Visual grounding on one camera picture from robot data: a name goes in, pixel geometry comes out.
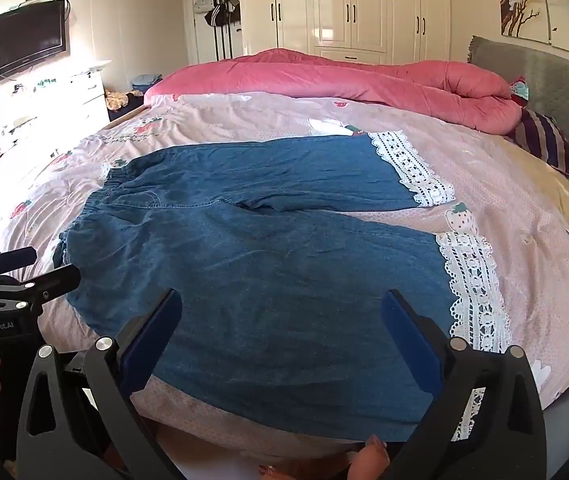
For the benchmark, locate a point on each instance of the beige fluffy cloth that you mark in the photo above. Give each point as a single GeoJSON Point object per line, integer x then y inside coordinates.
{"type": "Point", "coordinates": [114, 100]}

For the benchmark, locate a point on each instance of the white dresser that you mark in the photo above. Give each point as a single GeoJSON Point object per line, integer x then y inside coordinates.
{"type": "Point", "coordinates": [89, 90]}

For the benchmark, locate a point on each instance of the cream wardrobe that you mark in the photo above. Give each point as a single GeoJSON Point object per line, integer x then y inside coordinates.
{"type": "Point", "coordinates": [364, 5]}

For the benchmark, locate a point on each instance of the teal and red cloth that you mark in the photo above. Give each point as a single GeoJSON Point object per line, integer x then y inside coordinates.
{"type": "Point", "coordinates": [519, 91]}

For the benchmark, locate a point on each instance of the pink duvet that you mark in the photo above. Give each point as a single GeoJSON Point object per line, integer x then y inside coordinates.
{"type": "Point", "coordinates": [314, 77]}

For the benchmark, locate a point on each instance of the white door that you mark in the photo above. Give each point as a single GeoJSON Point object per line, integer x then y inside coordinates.
{"type": "Point", "coordinates": [189, 35]}

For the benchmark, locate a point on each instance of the striped pillow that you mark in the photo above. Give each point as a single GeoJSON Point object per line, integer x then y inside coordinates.
{"type": "Point", "coordinates": [546, 142]}

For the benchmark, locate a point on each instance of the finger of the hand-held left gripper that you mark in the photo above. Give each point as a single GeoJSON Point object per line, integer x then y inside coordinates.
{"type": "Point", "coordinates": [39, 285]}
{"type": "Point", "coordinates": [4, 261]}

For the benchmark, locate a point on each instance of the folded blue clothes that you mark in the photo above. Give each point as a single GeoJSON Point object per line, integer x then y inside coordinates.
{"type": "Point", "coordinates": [147, 82]}

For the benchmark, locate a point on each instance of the grey quilted headboard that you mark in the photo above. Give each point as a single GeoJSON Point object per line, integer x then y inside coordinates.
{"type": "Point", "coordinates": [554, 85]}

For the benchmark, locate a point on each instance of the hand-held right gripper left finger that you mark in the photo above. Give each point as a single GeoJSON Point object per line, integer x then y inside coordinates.
{"type": "Point", "coordinates": [152, 345]}

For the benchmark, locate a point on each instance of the grey hanging bag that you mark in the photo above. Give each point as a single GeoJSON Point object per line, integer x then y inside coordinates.
{"type": "Point", "coordinates": [234, 7]}

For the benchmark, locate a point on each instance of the wooden bed frame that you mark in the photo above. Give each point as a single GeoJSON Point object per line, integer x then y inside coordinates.
{"type": "Point", "coordinates": [124, 117]}

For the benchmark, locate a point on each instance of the pink printed bed sheet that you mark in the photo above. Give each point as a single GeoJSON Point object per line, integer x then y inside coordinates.
{"type": "Point", "coordinates": [514, 195]}

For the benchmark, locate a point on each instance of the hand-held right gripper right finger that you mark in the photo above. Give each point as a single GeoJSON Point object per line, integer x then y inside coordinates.
{"type": "Point", "coordinates": [414, 347]}

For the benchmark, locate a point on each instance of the black striped hanging bag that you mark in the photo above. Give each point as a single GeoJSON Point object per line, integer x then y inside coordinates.
{"type": "Point", "coordinates": [217, 12]}

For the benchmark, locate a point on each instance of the black wall television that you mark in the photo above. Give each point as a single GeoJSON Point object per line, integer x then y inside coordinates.
{"type": "Point", "coordinates": [22, 40]}

